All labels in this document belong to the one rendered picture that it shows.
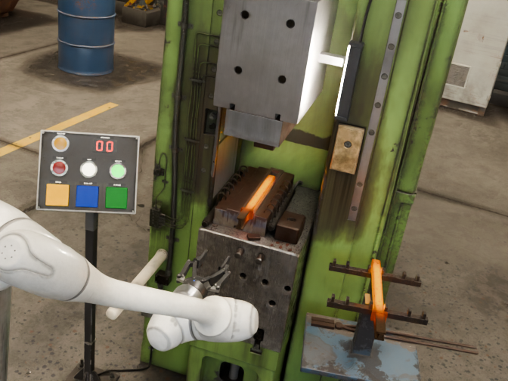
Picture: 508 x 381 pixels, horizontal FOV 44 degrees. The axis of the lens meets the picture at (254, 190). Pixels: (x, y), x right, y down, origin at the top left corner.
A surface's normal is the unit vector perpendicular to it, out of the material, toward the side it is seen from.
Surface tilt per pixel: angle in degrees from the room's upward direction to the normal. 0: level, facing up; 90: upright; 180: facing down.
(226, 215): 90
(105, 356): 0
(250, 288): 90
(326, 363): 0
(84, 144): 60
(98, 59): 90
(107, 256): 0
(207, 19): 90
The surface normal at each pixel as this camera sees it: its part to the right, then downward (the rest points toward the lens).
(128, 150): 0.18, -0.04
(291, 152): -0.29, 0.40
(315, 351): 0.13, -0.88
